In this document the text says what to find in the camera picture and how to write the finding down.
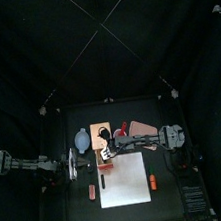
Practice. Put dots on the red open box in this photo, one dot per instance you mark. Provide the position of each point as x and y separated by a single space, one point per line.
104 164

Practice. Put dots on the pale blue round plate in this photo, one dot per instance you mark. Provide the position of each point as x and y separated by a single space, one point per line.
82 141

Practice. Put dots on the white rectangular cutting board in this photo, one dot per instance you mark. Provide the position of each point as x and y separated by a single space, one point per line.
123 181

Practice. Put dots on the red toy ladle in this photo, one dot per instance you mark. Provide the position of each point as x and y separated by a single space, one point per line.
120 130

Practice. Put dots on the white printed label sticker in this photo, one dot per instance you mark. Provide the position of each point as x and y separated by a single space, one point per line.
194 198

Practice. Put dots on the pink wedge-shaped toy board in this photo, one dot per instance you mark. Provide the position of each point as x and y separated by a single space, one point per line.
142 129

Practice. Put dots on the grey metal frame bracket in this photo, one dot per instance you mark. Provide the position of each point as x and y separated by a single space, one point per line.
174 93
108 100
42 110
217 8

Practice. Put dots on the salmon pink toy sushi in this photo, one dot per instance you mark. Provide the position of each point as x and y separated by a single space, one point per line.
92 192

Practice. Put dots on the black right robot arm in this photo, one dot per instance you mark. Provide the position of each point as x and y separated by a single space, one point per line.
154 138

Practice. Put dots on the orange toy carrot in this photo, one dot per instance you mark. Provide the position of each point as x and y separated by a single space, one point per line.
153 181

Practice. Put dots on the brown wooden square board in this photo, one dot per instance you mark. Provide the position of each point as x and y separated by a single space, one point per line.
97 136

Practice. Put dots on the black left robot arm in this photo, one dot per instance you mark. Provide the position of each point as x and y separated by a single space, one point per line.
26 164

